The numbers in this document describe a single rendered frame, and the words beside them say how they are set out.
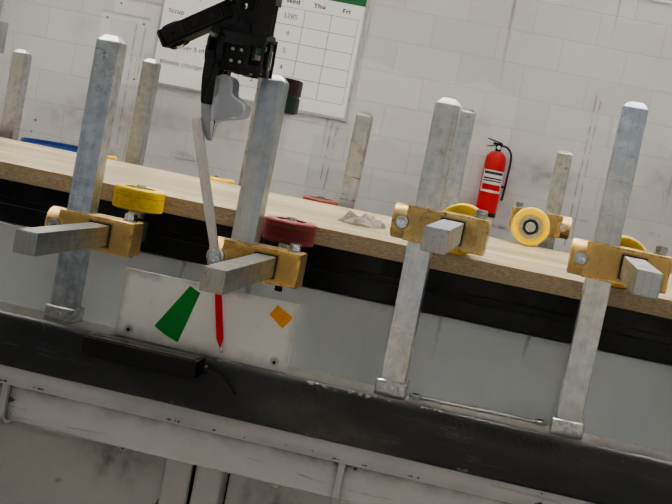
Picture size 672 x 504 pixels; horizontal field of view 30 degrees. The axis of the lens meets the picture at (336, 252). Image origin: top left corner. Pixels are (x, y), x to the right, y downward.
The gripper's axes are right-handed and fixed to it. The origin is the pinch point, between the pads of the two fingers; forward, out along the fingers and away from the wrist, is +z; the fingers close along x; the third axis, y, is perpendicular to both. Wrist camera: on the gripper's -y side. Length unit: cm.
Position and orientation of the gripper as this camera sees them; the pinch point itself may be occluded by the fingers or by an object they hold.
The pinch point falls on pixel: (205, 130)
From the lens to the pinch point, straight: 174.9
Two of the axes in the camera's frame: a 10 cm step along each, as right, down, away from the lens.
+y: 9.7, 1.9, -1.6
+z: -1.8, 9.8, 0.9
